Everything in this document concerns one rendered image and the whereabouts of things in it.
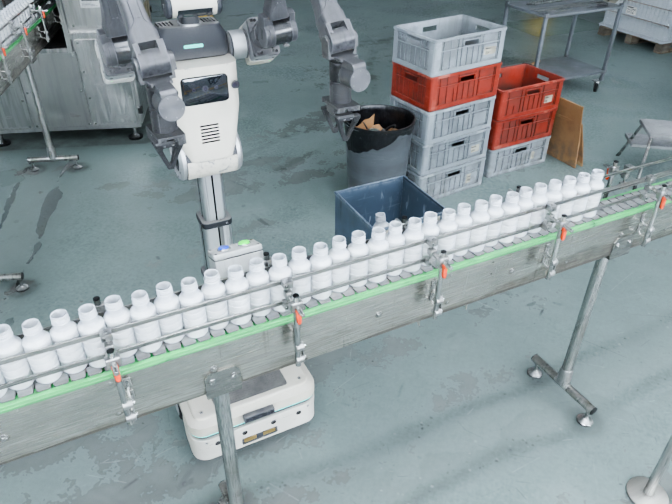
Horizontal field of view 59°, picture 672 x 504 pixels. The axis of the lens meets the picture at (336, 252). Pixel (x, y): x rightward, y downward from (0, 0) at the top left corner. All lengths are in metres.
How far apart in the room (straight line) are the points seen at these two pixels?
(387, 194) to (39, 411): 1.48
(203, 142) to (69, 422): 0.92
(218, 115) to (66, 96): 3.35
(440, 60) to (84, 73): 2.74
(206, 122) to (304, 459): 1.38
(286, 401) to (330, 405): 0.33
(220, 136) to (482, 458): 1.62
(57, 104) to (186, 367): 3.89
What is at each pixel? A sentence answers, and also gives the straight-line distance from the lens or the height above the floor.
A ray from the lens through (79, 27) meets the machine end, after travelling 5.03.
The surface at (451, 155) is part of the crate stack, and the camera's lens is 4.16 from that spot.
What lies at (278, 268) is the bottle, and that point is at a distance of 1.54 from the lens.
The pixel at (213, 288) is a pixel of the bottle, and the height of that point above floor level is 1.13.
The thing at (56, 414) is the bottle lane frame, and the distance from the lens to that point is 1.60.
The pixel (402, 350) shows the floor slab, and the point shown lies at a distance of 2.97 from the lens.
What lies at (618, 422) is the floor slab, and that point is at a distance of 2.93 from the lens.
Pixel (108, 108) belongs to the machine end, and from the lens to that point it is 5.18.
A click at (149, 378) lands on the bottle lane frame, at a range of 1.58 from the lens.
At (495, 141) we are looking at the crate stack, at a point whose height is 0.29.
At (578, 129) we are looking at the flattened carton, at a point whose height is 0.32.
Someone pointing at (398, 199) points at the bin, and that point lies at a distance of 2.46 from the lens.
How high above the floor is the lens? 2.05
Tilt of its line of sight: 34 degrees down
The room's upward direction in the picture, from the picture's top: 1 degrees clockwise
